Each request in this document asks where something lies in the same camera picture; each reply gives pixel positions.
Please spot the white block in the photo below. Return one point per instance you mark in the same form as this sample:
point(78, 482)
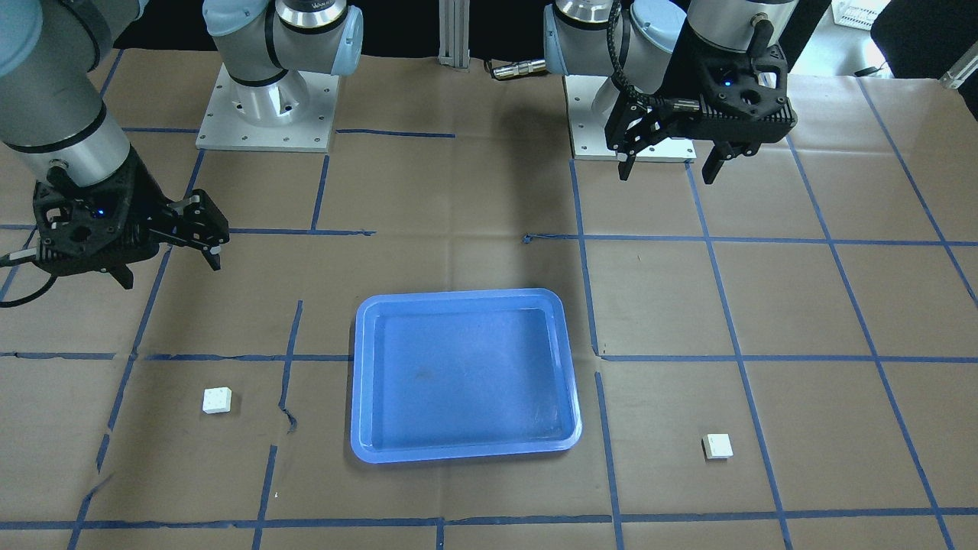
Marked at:
point(217, 400)
point(717, 447)

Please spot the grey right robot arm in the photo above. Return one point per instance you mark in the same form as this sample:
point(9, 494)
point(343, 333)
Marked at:
point(51, 110)

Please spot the metal cable connector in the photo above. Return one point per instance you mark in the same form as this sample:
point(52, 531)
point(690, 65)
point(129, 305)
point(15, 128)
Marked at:
point(521, 69)

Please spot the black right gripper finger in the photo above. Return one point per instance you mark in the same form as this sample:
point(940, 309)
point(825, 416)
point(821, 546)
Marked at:
point(122, 274)
point(207, 227)

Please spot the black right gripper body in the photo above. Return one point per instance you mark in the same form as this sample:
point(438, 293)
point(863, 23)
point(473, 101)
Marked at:
point(143, 200)

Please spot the aluminium frame post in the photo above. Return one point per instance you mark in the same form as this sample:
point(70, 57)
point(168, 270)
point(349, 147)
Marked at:
point(453, 34)

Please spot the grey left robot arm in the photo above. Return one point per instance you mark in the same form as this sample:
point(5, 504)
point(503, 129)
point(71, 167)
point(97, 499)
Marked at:
point(579, 35)

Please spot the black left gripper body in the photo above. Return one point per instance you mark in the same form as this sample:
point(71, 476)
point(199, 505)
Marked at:
point(682, 75)

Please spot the blue plastic tray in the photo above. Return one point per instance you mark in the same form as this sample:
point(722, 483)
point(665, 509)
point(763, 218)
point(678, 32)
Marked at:
point(462, 374)

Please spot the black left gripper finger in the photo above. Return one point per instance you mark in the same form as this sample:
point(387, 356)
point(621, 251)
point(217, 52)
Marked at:
point(630, 129)
point(721, 152)

